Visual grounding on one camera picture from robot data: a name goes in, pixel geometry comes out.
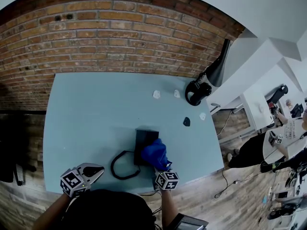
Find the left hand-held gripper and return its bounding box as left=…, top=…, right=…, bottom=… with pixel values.
left=59, top=162, right=106, bottom=198

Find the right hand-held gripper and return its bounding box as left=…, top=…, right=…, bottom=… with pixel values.
left=153, top=170, right=180, bottom=191

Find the blue knitted cloth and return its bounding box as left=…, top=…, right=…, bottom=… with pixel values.
left=141, top=138, right=173, bottom=172

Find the person's left forearm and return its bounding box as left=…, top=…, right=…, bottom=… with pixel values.
left=32, top=193, right=70, bottom=230

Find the person's right forearm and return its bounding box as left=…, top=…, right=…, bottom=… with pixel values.
left=159, top=189, right=179, bottom=230

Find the black rectangular device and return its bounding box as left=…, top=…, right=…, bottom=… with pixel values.
left=133, top=129, right=160, bottom=166

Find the person's black shirt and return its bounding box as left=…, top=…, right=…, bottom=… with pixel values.
left=63, top=189, right=154, bottom=230

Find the dark grey electronic device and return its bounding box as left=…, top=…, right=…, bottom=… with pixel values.
left=167, top=213, right=210, bottom=230

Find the white desk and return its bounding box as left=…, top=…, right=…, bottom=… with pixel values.
left=207, top=86, right=274, bottom=138

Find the black desk lamp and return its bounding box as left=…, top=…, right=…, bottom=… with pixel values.
left=184, top=38, right=232, bottom=106

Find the black chair with headrest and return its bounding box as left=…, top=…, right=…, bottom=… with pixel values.
left=265, top=84, right=289, bottom=103

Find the black cable loop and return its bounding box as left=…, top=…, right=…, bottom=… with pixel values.
left=110, top=149, right=141, bottom=180

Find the thin black cable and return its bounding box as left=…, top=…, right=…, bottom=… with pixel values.
left=139, top=190, right=164, bottom=227

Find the black power cable with plug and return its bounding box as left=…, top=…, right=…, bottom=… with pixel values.
left=214, top=168, right=238, bottom=199

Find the white cable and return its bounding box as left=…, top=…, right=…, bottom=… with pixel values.
left=216, top=109, right=235, bottom=136

